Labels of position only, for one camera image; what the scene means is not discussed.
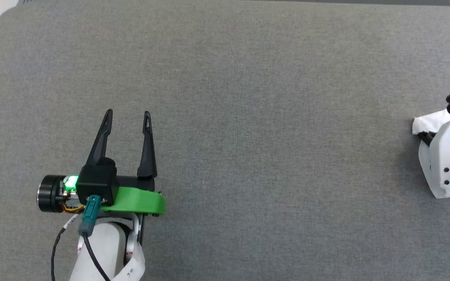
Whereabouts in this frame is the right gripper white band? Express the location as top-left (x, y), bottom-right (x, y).
top-left (418, 114), bottom-right (450, 199)

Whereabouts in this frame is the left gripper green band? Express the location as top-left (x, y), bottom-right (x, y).
top-left (37, 109), bottom-right (166, 216)

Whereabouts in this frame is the red white sports jersey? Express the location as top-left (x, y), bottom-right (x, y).
top-left (412, 109), bottom-right (450, 202)

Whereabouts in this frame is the black cable with teal connector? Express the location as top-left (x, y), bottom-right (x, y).
top-left (78, 195), bottom-right (111, 281)

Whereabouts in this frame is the white flat ribbon cable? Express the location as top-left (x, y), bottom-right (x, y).
top-left (76, 213), bottom-right (146, 281)

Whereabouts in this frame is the thin black cable white label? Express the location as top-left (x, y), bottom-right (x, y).
top-left (50, 214), bottom-right (83, 281)

